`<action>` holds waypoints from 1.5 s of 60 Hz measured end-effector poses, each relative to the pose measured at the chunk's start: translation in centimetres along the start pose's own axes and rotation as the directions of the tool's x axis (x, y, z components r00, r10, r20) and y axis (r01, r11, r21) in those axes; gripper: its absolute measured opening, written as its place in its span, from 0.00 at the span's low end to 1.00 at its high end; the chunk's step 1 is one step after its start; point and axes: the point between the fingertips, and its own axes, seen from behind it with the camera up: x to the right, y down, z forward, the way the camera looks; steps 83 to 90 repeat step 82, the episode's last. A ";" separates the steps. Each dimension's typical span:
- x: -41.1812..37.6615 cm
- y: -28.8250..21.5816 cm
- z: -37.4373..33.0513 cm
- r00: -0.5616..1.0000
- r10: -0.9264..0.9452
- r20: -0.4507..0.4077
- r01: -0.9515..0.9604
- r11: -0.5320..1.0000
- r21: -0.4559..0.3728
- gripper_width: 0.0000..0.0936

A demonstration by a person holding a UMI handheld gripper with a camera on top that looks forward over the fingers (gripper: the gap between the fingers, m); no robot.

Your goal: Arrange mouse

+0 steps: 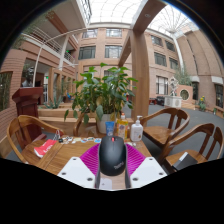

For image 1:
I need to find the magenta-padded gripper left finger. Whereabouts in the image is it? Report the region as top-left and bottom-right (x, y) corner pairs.
(57, 143), (102, 190)

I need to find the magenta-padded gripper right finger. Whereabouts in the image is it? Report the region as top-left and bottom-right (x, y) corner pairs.
(123, 143), (168, 190)

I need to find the black computer mouse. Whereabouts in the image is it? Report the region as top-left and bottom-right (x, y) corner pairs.
(98, 135), (128, 177)

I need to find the black notebook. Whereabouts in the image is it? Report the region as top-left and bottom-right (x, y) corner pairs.
(171, 151), (199, 172)

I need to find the red bag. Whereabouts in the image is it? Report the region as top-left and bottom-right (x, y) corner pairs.
(33, 138), (58, 159)

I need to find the wooden armchair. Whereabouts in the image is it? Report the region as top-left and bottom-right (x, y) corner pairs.
(139, 107), (191, 149)
(159, 123), (224, 173)
(6, 114), (64, 164)

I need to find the white pump bottle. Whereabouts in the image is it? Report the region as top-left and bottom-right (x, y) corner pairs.
(130, 115), (144, 143)

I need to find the yellow liquid bottle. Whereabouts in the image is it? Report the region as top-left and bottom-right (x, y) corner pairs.
(116, 112), (129, 140)

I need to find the blue tube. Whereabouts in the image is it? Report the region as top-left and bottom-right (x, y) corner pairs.
(105, 121), (116, 137)

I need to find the green potted plant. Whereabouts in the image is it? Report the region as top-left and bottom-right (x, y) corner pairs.
(63, 62), (138, 135)

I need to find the white statue on pedestal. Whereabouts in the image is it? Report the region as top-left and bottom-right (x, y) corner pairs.
(163, 76), (184, 109)

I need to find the wooden post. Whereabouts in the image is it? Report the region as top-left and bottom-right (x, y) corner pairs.
(118, 0), (168, 121)

